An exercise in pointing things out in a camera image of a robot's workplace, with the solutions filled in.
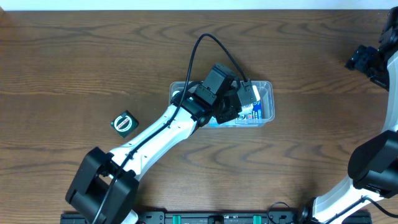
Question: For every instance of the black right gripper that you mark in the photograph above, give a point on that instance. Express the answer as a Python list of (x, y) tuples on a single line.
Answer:
[(360, 58)]

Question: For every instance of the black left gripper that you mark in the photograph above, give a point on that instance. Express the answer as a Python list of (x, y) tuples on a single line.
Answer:
[(228, 109)]

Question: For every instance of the white Panadol box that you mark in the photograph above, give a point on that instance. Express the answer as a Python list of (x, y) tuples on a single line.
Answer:
[(246, 109)]

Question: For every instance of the blue KoolFever box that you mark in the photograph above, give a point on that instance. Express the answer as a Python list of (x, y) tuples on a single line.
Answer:
[(262, 110)]

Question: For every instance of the clear plastic container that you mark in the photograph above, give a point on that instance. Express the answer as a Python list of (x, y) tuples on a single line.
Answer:
[(265, 90)]

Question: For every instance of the dark syrup bottle white cap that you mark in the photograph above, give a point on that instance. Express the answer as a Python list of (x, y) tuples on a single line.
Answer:
[(175, 93)]

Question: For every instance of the green ointment box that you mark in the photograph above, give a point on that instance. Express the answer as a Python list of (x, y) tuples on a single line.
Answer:
[(124, 124)]

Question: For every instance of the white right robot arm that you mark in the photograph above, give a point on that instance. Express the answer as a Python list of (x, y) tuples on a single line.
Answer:
[(372, 168)]

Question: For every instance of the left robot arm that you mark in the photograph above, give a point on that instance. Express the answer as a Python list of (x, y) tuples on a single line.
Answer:
[(106, 183)]

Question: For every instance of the black mounting rail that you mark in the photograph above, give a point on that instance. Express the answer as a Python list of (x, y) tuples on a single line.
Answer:
[(224, 218)]

